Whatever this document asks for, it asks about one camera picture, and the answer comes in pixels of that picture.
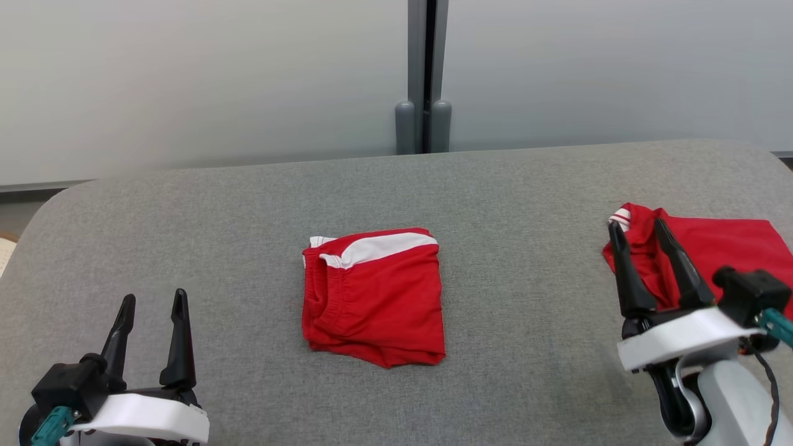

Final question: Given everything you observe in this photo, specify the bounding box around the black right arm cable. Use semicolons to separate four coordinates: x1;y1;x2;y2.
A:
740;338;782;446

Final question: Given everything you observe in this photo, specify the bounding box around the teal left camera connector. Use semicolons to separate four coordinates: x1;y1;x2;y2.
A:
30;406;76;446

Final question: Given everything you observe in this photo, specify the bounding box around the red shorts white hem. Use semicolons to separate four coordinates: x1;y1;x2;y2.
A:
302;227;447;369

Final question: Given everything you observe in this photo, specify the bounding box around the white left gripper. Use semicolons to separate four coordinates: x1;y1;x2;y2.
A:
68;289;210;444

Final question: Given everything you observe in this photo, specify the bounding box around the grey partition post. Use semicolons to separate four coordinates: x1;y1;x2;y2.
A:
395;0;453;155

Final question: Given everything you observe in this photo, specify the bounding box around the teal right camera connector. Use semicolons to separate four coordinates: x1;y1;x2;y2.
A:
757;308;793;349

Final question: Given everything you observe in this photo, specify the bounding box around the cream plastic laundry basket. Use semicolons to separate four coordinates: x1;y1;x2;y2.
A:
0;232;19;276

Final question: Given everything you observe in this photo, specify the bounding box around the red and white shirt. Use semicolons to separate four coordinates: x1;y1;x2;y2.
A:
602;203;793;320

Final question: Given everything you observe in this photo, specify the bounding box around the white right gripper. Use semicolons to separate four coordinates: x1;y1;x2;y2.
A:
608;218;766;373

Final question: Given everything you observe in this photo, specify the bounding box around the teal camera connector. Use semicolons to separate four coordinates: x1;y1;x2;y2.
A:
30;406;76;446
757;308;793;349

